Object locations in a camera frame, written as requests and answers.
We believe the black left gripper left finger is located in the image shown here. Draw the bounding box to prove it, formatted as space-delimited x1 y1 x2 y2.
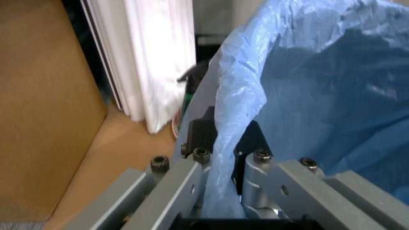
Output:
85 106 219 230

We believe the black device with green part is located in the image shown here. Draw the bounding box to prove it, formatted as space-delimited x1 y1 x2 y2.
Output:
177 62 208 106

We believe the thin orange cable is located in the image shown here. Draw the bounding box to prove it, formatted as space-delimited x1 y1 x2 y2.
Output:
170 116 181 140

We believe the grey floor mat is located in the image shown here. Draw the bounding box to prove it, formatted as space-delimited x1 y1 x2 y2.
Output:
0 220 46 230

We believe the brown wooden board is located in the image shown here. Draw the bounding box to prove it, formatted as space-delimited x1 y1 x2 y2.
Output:
0 0 108 222

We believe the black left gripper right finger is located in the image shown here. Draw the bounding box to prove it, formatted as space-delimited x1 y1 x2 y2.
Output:
230 120 409 230

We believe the blue plastic bin bag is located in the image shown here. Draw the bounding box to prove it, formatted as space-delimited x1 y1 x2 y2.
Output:
200 0 409 219

